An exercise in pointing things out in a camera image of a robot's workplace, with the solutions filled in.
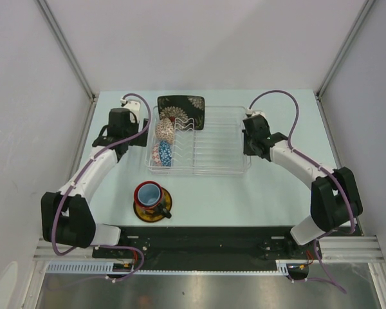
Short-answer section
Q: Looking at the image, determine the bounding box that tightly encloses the red patterned white bowl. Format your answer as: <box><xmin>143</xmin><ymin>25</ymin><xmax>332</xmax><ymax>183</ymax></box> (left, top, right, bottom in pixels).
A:
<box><xmin>151</xmin><ymin>143</ymin><xmax>161</xmax><ymax>166</ymax></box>

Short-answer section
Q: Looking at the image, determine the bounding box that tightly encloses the brown patterned bowl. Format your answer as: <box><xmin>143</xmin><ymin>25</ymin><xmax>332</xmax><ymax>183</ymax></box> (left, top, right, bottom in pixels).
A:
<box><xmin>155</xmin><ymin>117</ymin><xmax>174</xmax><ymax>144</ymax></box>

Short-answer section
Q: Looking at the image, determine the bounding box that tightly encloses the blue patterned bowl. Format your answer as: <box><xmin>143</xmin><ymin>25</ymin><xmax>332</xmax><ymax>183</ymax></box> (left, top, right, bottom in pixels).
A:
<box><xmin>158</xmin><ymin>140</ymin><xmax>172</xmax><ymax>167</ymax></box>

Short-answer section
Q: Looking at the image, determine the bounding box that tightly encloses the white wire dish rack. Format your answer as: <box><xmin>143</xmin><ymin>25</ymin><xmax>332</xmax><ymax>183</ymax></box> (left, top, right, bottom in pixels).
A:
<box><xmin>145</xmin><ymin>106</ymin><xmax>251</xmax><ymax>176</ymax></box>

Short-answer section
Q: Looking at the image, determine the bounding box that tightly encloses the square black floral plate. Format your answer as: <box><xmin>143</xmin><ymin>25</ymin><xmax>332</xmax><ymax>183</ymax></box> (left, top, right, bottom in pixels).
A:
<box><xmin>157</xmin><ymin>95</ymin><xmax>205</xmax><ymax>131</ymax></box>

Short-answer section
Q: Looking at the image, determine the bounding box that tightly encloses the red black mug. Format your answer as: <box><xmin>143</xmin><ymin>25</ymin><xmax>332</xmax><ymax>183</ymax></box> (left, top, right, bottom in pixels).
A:
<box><xmin>133</xmin><ymin>181</ymin><xmax>164</xmax><ymax>209</ymax></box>

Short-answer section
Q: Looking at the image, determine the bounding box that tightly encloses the round black yellow saucer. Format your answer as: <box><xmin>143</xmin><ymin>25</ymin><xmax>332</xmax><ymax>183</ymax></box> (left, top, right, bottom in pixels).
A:
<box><xmin>133</xmin><ymin>188</ymin><xmax>172</xmax><ymax>223</ymax></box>

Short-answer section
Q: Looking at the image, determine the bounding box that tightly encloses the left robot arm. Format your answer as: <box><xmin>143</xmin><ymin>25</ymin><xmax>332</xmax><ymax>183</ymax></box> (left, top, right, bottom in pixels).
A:
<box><xmin>41</xmin><ymin>100</ymin><xmax>149</xmax><ymax>258</ymax></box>

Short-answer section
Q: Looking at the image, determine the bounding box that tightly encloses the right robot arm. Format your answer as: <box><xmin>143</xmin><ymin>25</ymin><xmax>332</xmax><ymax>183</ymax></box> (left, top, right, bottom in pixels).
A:
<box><xmin>243</xmin><ymin>113</ymin><xmax>363</xmax><ymax>258</ymax></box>

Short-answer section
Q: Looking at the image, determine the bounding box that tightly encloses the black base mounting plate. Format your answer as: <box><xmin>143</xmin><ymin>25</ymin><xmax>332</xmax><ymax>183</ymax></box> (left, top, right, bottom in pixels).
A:
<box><xmin>92</xmin><ymin>227</ymin><xmax>321</xmax><ymax>272</ymax></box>

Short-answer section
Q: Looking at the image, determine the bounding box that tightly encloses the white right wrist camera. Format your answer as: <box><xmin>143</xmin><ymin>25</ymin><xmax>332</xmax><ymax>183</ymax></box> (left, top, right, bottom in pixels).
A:
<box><xmin>243</xmin><ymin>108</ymin><xmax>266</xmax><ymax>120</ymax></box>

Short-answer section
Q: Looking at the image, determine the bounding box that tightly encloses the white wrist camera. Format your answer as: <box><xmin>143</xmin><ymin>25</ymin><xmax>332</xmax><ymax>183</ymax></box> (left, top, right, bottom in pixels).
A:
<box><xmin>243</xmin><ymin>108</ymin><xmax>266</xmax><ymax>120</ymax></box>
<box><xmin>120</xmin><ymin>99</ymin><xmax>141</xmax><ymax>123</ymax></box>

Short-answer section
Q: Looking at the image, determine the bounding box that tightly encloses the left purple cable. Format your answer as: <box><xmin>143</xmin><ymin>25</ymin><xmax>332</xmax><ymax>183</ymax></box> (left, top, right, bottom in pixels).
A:
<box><xmin>51</xmin><ymin>93</ymin><xmax>151</xmax><ymax>257</ymax></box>

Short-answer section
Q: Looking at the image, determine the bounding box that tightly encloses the purple cable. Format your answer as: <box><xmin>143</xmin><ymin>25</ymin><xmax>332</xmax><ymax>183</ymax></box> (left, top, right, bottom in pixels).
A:
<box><xmin>51</xmin><ymin>93</ymin><xmax>151</xmax><ymax>257</ymax></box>
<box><xmin>246</xmin><ymin>89</ymin><xmax>358</xmax><ymax>294</ymax></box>

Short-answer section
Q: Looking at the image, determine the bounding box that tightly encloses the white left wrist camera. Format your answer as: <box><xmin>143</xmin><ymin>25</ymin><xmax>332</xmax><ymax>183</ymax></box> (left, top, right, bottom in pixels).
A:
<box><xmin>120</xmin><ymin>99</ymin><xmax>141</xmax><ymax>123</ymax></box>

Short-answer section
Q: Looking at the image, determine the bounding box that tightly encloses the white slotted cable duct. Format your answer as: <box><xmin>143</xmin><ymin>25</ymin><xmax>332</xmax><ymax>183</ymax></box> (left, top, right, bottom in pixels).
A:
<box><xmin>46</xmin><ymin>261</ymin><xmax>307</xmax><ymax>276</ymax></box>

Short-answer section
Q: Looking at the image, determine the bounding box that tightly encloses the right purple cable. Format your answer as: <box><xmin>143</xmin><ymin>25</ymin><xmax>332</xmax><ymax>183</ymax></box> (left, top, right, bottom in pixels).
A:
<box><xmin>246</xmin><ymin>89</ymin><xmax>358</xmax><ymax>294</ymax></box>

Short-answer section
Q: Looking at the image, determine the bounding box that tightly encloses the aluminium frame rail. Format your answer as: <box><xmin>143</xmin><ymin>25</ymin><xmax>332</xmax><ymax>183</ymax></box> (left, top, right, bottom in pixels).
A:
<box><xmin>34</xmin><ymin>0</ymin><xmax>96</xmax><ymax>102</ymax></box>

